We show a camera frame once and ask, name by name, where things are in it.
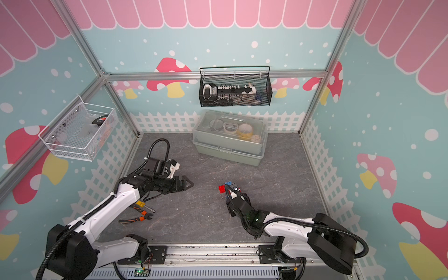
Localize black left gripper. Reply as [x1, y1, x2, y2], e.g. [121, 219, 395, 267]
[153, 175, 193, 194]

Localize blue red lego assembly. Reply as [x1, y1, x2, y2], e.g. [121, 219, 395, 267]
[219, 182, 241, 196]

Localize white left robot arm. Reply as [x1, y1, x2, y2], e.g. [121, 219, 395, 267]
[35, 175, 194, 280]

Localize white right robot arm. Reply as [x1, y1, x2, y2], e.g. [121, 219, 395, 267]
[223, 185, 369, 275]

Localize green plastic storage box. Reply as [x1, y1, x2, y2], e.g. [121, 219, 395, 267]
[192, 110, 268, 166]

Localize red black tape measure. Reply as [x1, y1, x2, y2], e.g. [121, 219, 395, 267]
[92, 114, 109, 127]

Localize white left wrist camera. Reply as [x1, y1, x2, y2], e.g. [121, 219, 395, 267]
[143, 157, 181, 179]

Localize yellow handled screwdriver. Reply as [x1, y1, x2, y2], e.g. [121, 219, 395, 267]
[136, 200, 156, 213]

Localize orange handled pliers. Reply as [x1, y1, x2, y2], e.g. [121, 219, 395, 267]
[118, 203, 154, 225]

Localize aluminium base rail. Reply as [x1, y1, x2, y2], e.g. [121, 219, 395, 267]
[115, 243, 358, 270]

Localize black wire mesh basket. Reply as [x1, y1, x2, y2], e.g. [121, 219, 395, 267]
[198, 66, 273, 107]

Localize white wire mesh basket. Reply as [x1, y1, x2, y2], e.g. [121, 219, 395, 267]
[38, 96, 119, 162]

